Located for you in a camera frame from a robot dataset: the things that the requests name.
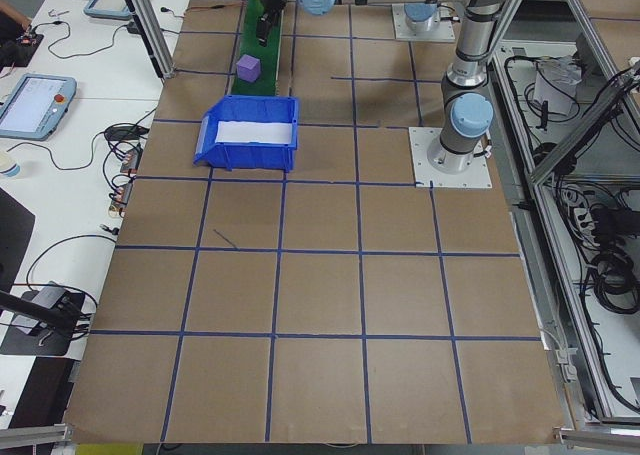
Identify purple foam cube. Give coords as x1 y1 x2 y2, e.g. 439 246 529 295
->
235 54 262 84

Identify green conveyor belt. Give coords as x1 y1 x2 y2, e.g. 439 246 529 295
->
228 0 285 98

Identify white foam pad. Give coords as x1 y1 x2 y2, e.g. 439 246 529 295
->
214 120 294 147

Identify clear bin label cover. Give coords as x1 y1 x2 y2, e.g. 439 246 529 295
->
197 116 211 158

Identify blue plastic storage bin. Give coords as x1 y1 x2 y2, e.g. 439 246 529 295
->
193 94 302 173

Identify small circuit board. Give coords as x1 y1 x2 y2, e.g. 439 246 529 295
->
118 143 145 177

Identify teach pendant with screen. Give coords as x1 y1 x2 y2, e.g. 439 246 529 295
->
0 73 78 142

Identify black flat panel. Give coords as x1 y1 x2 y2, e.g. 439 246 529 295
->
0 187 37 282

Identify white power strip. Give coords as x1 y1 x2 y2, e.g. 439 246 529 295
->
558 188 602 247

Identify black stand base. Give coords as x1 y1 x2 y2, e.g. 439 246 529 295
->
0 285 87 358

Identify short aluminium bar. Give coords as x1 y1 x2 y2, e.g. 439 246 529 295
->
551 426 640 445
0 423 75 447

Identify aluminium profile post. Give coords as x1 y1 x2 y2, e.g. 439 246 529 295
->
112 0 177 80

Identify white square base plate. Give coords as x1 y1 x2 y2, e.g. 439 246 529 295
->
408 126 494 191
391 2 459 44

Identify V-shaped metal bar frame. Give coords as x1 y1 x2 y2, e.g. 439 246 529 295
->
487 0 640 426

